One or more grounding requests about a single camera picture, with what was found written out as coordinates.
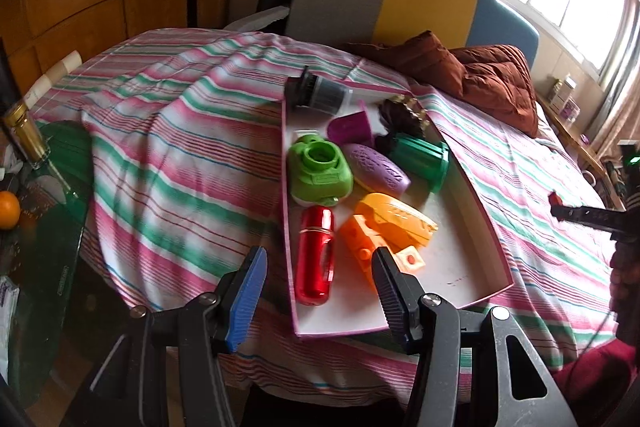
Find wooden bedside shelf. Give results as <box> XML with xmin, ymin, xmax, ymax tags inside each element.
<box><xmin>535</xmin><ymin>92</ymin><xmax>626</xmax><ymax>208</ymax></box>

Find lime green plastic gadget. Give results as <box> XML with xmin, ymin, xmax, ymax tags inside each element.
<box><xmin>286</xmin><ymin>134</ymin><xmax>355</xmax><ymax>208</ymax></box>

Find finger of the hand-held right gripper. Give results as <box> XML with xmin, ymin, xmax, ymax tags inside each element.
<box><xmin>549</xmin><ymin>191</ymin><xmax>640</xmax><ymax>240</ymax></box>

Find red capsule toy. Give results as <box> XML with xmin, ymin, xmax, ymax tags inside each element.
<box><xmin>294</xmin><ymin>205</ymin><xmax>337</xmax><ymax>307</ymax></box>

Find white boxes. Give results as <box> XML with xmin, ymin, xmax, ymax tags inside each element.
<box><xmin>547</xmin><ymin>76</ymin><xmax>581</xmax><ymax>122</ymax></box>

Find green plastic spool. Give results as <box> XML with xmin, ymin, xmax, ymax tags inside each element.
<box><xmin>387</xmin><ymin>132</ymin><xmax>451</xmax><ymax>194</ymax></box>

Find orange plastic case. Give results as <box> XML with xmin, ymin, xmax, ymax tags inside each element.
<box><xmin>354</xmin><ymin>192</ymin><xmax>440</xmax><ymax>249</ymax></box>

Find glass bottle with black cap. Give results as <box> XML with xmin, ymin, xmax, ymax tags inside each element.
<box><xmin>0</xmin><ymin>37</ymin><xmax>51</xmax><ymax>172</ymax></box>

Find brown padded jacket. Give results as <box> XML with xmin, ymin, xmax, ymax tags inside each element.
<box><xmin>342</xmin><ymin>29</ymin><xmax>541</xmax><ymax>138</ymax></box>

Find white labelled packet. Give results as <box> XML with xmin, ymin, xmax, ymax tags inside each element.
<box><xmin>0</xmin><ymin>274</ymin><xmax>21</xmax><ymax>378</ymax></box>

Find white foam piece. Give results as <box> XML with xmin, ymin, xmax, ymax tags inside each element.
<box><xmin>222</xmin><ymin>4</ymin><xmax>291</xmax><ymax>32</ymax></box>

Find orange fruit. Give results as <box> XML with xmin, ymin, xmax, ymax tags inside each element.
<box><xmin>0</xmin><ymin>191</ymin><xmax>22</xmax><ymax>230</ymax></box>

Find magenta plastic cup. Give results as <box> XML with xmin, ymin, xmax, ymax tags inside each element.
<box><xmin>326</xmin><ymin>101</ymin><xmax>376</xmax><ymax>148</ymax></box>

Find beige patterned curtain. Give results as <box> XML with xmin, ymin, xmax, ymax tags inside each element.
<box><xmin>597</xmin><ymin>0</ymin><xmax>640</xmax><ymax>162</ymax></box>

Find small orange plastic toy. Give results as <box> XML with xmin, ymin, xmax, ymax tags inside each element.
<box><xmin>339</xmin><ymin>214</ymin><xmax>426</xmax><ymax>293</ymax></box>

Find white paper tubes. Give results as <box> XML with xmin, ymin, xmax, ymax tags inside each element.
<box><xmin>25</xmin><ymin>50</ymin><xmax>83</xmax><ymax>108</ymax></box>

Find green glass table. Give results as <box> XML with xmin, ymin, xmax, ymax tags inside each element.
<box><xmin>0</xmin><ymin>119</ymin><xmax>96</xmax><ymax>408</ymax></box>

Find striped bedsheet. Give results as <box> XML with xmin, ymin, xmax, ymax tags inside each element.
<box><xmin>27</xmin><ymin>31</ymin><xmax>621</xmax><ymax>400</ymax></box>

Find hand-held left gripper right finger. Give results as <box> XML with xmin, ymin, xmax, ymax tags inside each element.
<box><xmin>371</xmin><ymin>247</ymin><xmax>578</xmax><ymax>427</ymax></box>

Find purple oval case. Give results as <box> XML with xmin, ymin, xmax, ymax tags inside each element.
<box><xmin>342</xmin><ymin>142</ymin><xmax>412</xmax><ymax>198</ymax></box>

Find white tray with pink rim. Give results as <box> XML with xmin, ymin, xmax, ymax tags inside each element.
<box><xmin>280</xmin><ymin>79</ymin><xmax>516</xmax><ymax>339</ymax></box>

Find brown massage comb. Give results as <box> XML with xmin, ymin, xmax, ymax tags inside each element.
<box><xmin>374</xmin><ymin>94</ymin><xmax>430</xmax><ymax>152</ymax></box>

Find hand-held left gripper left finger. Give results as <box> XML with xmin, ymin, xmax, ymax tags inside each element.
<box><xmin>65</xmin><ymin>246</ymin><xmax>268</xmax><ymax>427</ymax></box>

